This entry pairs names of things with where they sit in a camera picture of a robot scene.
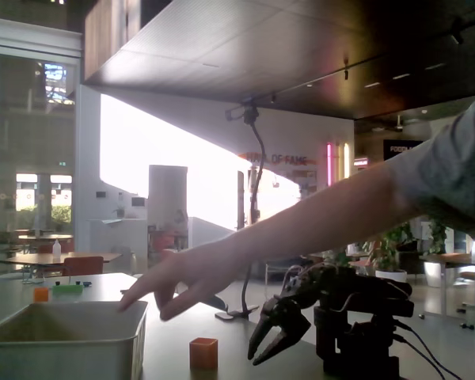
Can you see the wooden table with metal legs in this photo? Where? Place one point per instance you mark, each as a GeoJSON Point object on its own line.
{"type": "Point", "coordinates": [459, 259]}

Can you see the red chair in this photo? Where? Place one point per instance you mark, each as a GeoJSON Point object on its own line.
{"type": "Point", "coordinates": [83, 266]}

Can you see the webcam on gooseneck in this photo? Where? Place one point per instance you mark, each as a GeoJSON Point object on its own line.
{"type": "Point", "coordinates": [243, 112]}

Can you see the grey shirt sleeve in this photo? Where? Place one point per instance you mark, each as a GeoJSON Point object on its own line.
{"type": "Point", "coordinates": [451, 174]}

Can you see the white squeeze bottle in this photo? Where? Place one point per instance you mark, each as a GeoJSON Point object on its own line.
{"type": "Point", "coordinates": [56, 250]}

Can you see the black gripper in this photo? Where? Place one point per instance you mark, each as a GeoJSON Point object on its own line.
{"type": "Point", "coordinates": [282, 317]}

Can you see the black FOODLAB sign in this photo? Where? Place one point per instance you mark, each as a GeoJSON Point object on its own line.
{"type": "Point", "coordinates": [397, 149]}

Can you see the black gooseneck clamp stand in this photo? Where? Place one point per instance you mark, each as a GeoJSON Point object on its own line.
{"type": "Point", "coordinates": [255, 158]}

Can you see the orange cube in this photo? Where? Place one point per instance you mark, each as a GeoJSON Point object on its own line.
{"type": "Point", "coordinates": [203, 352]}

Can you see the black ceiling spotlight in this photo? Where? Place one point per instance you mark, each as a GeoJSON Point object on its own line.
{"type": "Point", "coordinates": [457, 33]}
{"type": "Point", "coordinates": [346, 71]}

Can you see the green flat block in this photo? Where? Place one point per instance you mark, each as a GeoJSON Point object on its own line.
{"type": "Point", "coordinates": [67, 289]}

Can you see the person's bare forearm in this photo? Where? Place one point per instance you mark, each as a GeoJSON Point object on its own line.
{"type": "Point", "coordinates": [320, 213]}

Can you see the small orange block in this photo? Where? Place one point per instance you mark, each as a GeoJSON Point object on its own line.
{"type": "Point", "coordinates": [41, 294]}

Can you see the white plastic bin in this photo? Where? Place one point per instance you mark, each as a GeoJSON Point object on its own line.
{"type": "Point", "coordinates": [63, 348]}

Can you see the wide white plant pot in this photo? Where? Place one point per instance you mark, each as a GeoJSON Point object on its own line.
{"type": "Point", "coordinates": [391, 274]}

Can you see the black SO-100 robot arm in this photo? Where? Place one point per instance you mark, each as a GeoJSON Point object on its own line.
{"type": "Point", "coordinates": [372, 293]}

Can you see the person's bare hand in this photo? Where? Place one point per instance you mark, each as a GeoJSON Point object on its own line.
{"type": "Point", "coordinates": [198, 273]}

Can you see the pale yellow light tube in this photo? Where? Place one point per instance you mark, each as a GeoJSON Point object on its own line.
{"type": "Point", "coordinates": [346, 160]}

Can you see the wooden café table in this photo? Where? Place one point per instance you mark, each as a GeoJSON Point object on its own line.
{"type": "Point", "coordinates": [55, 258]}

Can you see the pink neon tube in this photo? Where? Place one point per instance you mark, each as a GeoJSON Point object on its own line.
{"type": "Point", "coordinates": [329, 164]}

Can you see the slim leafy plant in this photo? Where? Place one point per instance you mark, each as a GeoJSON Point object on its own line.
{"type": "Point", "coordinates": [437, 237]}

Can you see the bushy green plant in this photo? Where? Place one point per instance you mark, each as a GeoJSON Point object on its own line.
{"type": "Point", "coordinates": [392, 245]}

